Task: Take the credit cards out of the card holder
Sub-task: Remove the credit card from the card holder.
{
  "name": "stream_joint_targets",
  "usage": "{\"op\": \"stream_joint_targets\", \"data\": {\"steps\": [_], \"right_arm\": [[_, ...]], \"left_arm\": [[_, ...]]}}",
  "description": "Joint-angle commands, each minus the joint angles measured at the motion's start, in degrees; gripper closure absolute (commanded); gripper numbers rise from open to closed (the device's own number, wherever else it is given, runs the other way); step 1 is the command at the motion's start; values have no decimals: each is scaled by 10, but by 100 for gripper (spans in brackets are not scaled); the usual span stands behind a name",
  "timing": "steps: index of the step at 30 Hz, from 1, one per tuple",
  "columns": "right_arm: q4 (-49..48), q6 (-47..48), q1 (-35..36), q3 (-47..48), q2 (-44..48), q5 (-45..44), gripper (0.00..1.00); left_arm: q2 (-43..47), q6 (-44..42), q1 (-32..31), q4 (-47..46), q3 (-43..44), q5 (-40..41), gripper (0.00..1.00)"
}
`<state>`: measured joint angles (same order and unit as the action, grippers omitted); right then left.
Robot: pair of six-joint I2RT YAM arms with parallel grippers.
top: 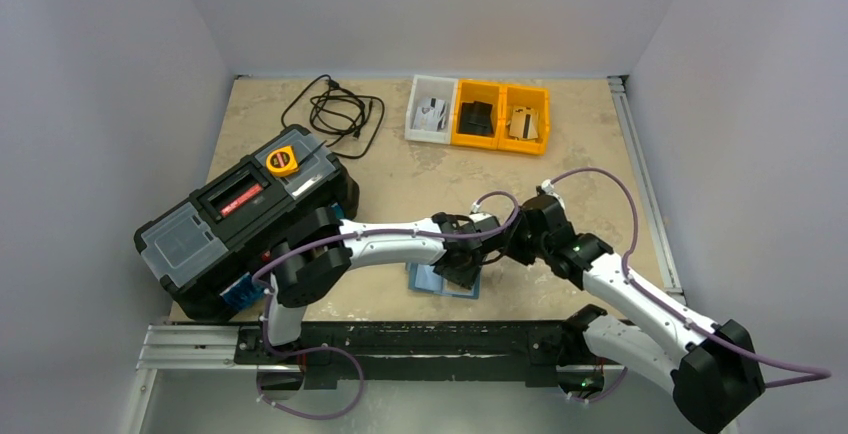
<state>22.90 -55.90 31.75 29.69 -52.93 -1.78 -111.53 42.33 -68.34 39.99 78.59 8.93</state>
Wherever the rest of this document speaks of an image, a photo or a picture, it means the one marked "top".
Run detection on blue card holder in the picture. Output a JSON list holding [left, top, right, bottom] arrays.
[[405, 263, 481, 300]]

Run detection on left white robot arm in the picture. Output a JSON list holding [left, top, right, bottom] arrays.
[[254, 208, 507, 363]]

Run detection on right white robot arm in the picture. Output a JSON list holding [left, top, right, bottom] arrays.
[[507, 194, 765, 433]]

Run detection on gold cards in bin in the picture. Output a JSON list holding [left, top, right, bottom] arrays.
[[507, 105, 539, 141]]

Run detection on black cards in bin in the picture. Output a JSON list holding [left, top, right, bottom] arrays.
[[457, 101, 495, 137]]

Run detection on white cards in bin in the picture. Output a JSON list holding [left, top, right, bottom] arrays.
[[411, 97, 447, 132]]

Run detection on right yellow plastic bin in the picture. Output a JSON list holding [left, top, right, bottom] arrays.
[[496, 84, 551, 156]]

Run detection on yellow plastic bin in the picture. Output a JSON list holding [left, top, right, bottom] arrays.
[[451, 79, 504, 150], [496, 84, 551, 156]]

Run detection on left yellow plastic bin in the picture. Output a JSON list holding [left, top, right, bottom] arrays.
[[451, 79, 504, 150]]

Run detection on white plastic bin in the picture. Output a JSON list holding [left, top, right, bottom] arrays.
[[404, 75, 459, 145]]

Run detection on yellow tape measure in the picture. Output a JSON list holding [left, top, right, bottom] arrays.
[[265, 145, 300, 178]]

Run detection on black tool box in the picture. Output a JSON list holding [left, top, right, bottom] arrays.
[[134, 125, 360, 323]]

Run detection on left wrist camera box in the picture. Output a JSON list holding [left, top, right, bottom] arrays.
[[468, 202, 499, 223]]

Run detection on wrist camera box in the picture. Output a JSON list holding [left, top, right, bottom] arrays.
[[468, 202, 499, 223], [537, 179, 564, 206]]

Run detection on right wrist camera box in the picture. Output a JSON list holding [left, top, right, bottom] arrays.
[[537, 179, 564, 206]]

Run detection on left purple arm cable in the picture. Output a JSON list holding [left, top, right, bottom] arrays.
[[251, 191, 523, 353]]

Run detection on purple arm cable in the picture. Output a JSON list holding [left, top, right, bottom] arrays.
[[539, 166, 833, 389], [251, 191, 523, 353]]

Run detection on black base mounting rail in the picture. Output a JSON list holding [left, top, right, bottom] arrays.
[[234, 312, 617, 394]]

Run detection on aluminium frame rail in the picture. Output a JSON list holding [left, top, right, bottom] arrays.
[[607, 76, 686, 304]]

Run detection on black coiled cable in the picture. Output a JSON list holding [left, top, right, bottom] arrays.
[[280, 74, 386, 161]]

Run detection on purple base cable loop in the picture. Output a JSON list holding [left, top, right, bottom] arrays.
[[255, 343, 367, 420]]

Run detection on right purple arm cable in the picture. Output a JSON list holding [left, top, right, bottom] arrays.
[[539, 166, 833, 389]]

